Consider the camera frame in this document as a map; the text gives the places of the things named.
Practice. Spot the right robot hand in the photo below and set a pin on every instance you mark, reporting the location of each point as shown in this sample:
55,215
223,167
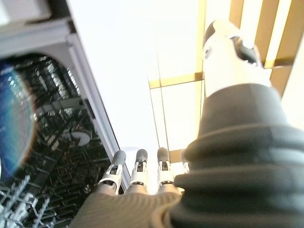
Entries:
225,166

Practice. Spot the grey dishwasher tub frame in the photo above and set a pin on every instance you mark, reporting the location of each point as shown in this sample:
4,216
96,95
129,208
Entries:
78,78

